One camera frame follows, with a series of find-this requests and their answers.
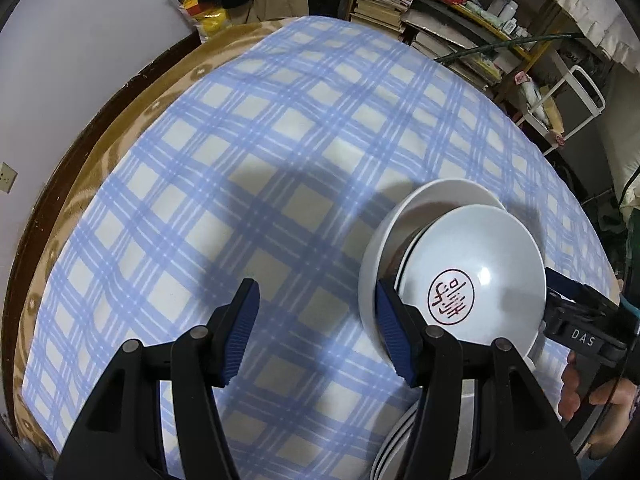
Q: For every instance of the blue-grey fleece cloth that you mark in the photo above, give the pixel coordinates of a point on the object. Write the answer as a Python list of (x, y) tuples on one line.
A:
[(37, 452)]

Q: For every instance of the yellow plastic bag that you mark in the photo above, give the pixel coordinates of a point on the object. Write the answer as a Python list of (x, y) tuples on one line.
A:
[(210, 17)]

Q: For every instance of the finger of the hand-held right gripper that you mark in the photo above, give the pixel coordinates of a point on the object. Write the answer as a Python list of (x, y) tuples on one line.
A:
[(562, 282), (582, 337)]

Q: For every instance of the dark wooden bed frame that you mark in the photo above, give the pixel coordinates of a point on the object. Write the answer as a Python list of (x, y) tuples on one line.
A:
[(70, 160)]

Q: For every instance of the white utility cart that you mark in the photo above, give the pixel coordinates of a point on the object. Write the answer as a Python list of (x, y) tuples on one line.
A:
[(592, 82)]

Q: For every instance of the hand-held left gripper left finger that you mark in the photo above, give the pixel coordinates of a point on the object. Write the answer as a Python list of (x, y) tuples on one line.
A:
[(240, 335)]

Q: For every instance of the large white cherry plate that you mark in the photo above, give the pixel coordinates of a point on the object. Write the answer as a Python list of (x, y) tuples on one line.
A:
[(381, 460)]

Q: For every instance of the wall outlet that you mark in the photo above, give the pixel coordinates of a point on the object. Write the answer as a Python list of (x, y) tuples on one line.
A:
[(7, 177)]

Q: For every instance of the stack of old books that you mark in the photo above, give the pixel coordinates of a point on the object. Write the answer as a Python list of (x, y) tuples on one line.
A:
[(380, 7)]

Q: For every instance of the person's right hand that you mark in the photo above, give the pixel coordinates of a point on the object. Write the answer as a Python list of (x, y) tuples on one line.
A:
[(615, 410)]

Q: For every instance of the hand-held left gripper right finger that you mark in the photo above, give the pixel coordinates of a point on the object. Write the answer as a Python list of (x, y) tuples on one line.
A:
[(395, 335)]

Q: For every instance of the red seal print bowl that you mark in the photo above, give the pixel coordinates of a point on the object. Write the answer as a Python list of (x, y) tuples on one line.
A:
[(475, 250)]

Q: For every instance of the row of cosmetic bottles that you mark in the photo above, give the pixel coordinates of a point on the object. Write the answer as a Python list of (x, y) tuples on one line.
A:
[(507, 12)]

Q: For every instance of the plain white bowl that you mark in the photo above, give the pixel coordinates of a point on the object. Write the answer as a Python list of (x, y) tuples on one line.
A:
[(400, 220)]

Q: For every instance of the pile of magazines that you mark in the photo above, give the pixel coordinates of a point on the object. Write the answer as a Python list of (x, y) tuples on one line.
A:
[(450, 50)]

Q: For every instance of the deep white cherry plate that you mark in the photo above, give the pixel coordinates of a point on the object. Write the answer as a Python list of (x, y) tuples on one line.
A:
[(400, 460)]

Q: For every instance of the black pole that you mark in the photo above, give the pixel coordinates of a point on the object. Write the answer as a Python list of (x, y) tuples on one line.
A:
[(500, 46)]

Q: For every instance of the blue plaid cloth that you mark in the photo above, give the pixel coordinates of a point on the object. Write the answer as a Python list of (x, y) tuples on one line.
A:
[(250, 160)]

